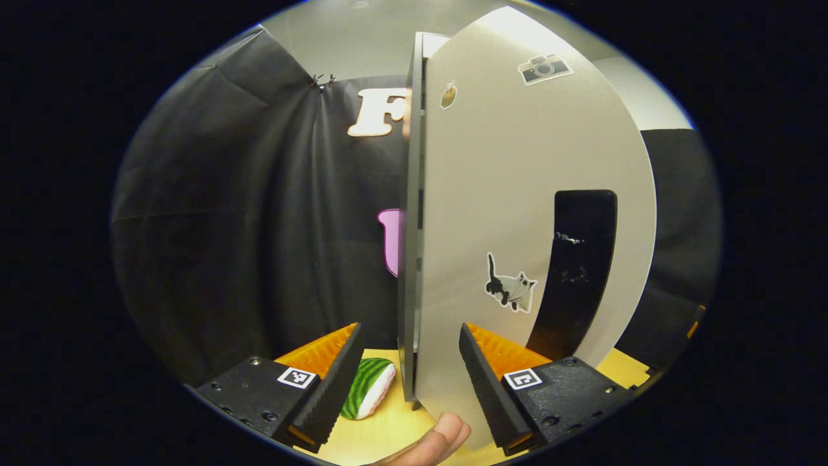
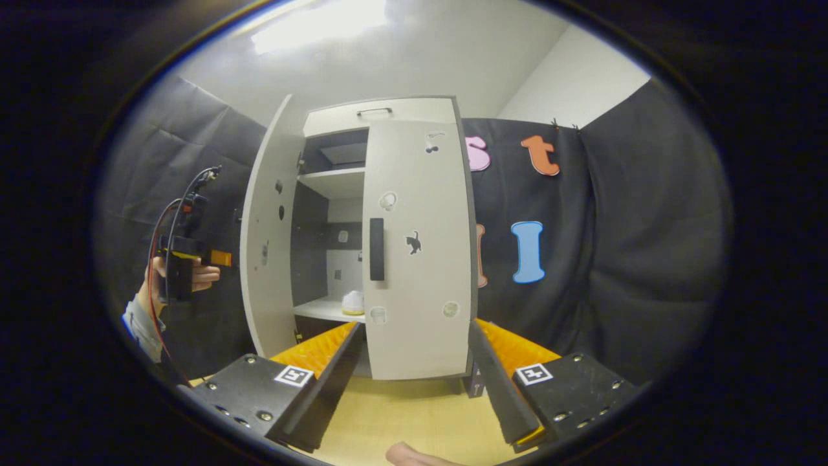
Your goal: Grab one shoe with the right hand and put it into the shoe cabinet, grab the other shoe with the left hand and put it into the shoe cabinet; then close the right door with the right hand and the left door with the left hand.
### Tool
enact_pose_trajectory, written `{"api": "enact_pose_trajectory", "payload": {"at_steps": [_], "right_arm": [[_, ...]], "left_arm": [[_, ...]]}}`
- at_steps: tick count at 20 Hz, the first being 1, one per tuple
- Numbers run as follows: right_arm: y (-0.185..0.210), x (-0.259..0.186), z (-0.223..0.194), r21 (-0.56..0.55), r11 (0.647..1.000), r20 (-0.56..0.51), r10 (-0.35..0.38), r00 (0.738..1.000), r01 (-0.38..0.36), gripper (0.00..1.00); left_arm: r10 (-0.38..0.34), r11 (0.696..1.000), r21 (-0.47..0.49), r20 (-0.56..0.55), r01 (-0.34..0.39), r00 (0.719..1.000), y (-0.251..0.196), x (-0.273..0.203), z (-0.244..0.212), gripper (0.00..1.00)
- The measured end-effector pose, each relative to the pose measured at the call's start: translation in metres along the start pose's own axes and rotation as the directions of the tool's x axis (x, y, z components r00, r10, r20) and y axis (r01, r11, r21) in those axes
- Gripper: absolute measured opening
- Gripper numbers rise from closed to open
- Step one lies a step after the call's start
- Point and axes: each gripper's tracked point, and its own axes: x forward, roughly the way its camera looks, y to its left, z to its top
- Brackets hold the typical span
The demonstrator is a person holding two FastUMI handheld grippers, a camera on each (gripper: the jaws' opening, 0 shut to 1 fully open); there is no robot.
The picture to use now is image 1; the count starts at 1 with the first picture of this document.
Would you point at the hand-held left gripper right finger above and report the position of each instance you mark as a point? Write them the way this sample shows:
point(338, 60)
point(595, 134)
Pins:
point(488, 382)

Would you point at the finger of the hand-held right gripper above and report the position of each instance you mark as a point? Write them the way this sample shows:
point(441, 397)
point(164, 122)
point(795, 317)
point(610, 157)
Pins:
point(693, 327)

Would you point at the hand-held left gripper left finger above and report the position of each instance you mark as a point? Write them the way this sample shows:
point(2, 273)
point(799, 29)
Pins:
point(336, 382)

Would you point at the white cabinet door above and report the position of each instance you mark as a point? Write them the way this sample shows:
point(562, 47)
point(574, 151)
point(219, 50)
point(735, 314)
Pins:
point(491, 194)

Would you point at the watermelon slice plush toy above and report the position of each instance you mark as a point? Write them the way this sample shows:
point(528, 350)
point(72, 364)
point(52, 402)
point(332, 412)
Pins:
point(365, 388)

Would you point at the white shoe cabinet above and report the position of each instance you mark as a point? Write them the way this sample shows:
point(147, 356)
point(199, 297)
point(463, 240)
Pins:
point(409, 259)

